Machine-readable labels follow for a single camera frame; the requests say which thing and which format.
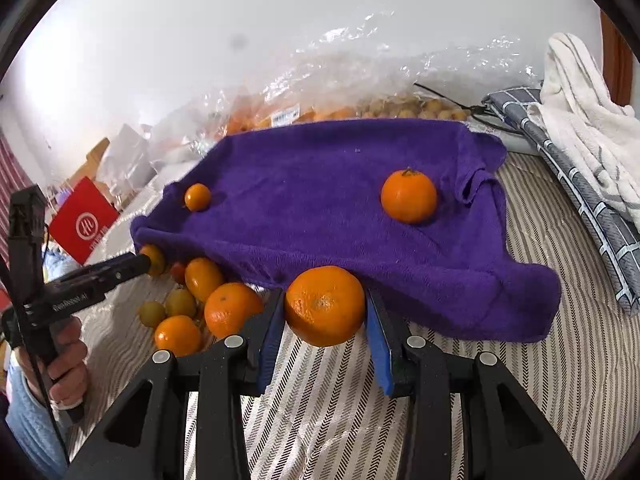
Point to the person's left forearm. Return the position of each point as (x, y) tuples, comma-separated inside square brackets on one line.
[(25, 425)]

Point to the oval orange fruit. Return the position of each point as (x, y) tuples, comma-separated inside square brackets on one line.
[(203, 278)]

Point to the cardboard box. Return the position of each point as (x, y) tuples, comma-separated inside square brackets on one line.
[(92, 155)]

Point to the grey checked cloth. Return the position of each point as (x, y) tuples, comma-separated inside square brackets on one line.
[(595, 230)]

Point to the white towel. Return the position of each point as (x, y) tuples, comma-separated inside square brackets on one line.
[(585, 115)]

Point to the red striped cloth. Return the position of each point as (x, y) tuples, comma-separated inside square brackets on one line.
[(10, 175)]

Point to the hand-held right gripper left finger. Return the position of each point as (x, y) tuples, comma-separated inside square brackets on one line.
[(270, 345)]

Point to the clear plastic bag of oranges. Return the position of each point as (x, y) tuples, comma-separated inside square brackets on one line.
[(260, 110)]

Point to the small mandarin orange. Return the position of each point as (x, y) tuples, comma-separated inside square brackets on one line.
[(157, 260), (197, 197)]

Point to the yellow-green round fruit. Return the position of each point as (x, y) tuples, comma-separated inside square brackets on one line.
[(151, 313), (181, 302)]

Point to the wooden door frame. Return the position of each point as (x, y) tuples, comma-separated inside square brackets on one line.
[(620, 60)]

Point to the striped bed sheet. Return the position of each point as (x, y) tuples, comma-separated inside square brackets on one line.
[(500, 385)]

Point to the small red fruit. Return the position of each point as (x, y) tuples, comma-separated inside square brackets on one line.
[(177, 274)]

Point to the red box white logo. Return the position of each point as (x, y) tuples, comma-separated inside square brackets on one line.
[(82, 220)]

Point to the purple towel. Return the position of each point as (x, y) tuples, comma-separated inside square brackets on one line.
[(310, 200)]

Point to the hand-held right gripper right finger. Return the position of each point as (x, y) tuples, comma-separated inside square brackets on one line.
[(380, 345)]

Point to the orange with green stem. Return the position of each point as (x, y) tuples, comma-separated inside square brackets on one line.
[(409, 196)]

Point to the person's left hand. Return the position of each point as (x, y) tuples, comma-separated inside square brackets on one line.
[(70, 365)]

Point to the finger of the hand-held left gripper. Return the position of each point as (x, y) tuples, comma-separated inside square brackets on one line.
[(120, 270)]

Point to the medium orange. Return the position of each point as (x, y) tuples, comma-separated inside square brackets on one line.
[(230, 310), (177, 335)]

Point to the large orange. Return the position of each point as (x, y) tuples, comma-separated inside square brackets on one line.
[(325, 305)]

